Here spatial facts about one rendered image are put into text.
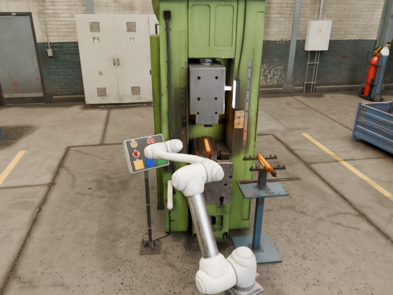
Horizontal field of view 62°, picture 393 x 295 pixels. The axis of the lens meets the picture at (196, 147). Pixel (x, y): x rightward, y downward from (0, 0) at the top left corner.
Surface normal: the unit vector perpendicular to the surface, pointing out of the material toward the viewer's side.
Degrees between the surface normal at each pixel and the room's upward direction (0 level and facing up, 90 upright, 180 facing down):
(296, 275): 0
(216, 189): 90
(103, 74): 90
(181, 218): 90
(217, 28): 90
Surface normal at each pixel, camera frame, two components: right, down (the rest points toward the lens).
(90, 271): 0.00, -0.92
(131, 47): 0.22, 0.39
